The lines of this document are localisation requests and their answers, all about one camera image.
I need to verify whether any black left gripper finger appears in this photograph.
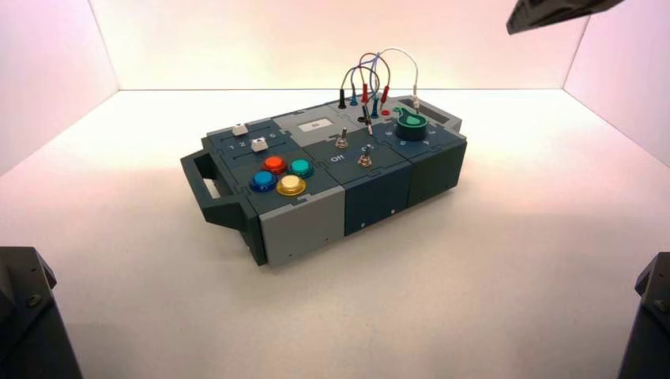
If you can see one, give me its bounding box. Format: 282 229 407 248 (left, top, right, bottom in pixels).
506 0 627 36

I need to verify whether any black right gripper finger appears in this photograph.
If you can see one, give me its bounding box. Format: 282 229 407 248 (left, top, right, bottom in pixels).
510 0 622 21

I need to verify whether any dark teal grey control box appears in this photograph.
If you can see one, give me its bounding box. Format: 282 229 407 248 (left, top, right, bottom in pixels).
180 96 469 268

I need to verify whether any green teardrop rotary knob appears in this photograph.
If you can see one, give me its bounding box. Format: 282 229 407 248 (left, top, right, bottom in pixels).
393 107 431 141

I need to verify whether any teal push button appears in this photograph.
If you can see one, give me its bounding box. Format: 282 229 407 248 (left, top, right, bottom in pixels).
288 159 315 179

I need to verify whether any yellow push button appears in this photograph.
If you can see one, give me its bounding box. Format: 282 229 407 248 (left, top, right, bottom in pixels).
276 174 308 197

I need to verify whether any red push button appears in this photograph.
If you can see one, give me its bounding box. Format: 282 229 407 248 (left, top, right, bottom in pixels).
262 156 288 176

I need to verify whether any blue push button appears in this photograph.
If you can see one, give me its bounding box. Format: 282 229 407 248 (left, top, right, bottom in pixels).
249 171 278 193

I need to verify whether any white banana plug cable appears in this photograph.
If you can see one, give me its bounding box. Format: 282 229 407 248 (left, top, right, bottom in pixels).
368 47 421 114

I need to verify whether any blue banana plug cable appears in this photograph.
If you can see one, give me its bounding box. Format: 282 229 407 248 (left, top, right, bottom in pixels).
349 54 382 119

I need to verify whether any red banana plug cable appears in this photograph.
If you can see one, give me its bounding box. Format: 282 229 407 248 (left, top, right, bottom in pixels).
359 52 392 106

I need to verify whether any black banana plug cable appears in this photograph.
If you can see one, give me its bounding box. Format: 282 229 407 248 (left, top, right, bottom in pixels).
337 65 374 136

